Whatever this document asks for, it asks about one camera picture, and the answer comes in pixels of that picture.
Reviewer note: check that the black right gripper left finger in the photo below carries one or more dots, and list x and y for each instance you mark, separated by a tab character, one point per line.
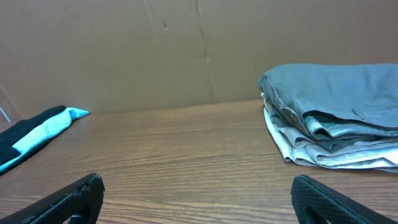
79	202

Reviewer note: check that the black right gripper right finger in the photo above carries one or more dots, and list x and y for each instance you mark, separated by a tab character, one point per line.
316	203

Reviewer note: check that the grey shorts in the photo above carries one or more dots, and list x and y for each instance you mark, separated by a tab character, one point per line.
334	105

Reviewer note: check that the light blue garment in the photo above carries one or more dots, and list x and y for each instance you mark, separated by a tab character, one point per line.
58	122

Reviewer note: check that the folded beige shorts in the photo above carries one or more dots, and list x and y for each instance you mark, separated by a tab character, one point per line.
367	153

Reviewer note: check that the black garment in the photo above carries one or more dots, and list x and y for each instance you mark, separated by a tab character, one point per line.
14	150

